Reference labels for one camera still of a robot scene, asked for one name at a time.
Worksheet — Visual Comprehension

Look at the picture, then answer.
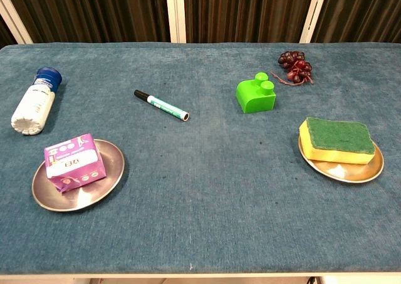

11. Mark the green and white marker pen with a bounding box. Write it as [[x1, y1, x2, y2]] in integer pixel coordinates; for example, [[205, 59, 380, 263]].
[[133, 89, 190, 122]]

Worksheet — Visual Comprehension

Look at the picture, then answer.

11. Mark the purple tissue pack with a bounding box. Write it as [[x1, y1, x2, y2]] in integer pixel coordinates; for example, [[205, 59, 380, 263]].
[[44, 133, 107, 194]]

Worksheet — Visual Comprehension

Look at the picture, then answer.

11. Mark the yellow sponge with green scourer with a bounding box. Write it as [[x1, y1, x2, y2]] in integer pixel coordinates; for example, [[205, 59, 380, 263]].
[[298, 117, 377, 166]]

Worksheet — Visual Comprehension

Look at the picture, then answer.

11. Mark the round steel plate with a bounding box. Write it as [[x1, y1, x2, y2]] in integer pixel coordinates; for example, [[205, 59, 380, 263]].
[[31, 139, 126, 213], [298, 135, 385, 184]]

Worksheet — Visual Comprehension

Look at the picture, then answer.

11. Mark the green toy building block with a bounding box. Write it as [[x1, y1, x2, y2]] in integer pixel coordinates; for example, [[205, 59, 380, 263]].
[[235, 71, 277, 114]]

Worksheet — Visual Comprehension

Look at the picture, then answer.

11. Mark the blue table cloth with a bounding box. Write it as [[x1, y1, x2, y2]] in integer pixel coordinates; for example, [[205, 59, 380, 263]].
[[0, 42, 401, 276]]

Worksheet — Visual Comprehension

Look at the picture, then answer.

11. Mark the bunch of dark red grapes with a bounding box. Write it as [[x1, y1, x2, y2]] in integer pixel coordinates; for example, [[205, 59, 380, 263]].
[[271, 50, 315, 86]]

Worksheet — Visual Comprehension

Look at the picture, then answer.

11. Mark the dark pleated curtain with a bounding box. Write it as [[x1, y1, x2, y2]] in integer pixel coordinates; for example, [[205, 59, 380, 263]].
[[0, 0, 401, 49]]

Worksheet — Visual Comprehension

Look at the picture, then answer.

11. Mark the white bottle with blue cap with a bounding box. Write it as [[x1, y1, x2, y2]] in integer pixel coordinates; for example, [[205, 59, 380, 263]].
[[11, 66, 63, 136]]

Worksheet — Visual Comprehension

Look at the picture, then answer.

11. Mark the white frame post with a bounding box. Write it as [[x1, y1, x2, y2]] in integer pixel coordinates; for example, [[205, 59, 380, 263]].
[[0, 0, 34, 45], [299, 0, 331, 44], [164, 0, 188, 44]]

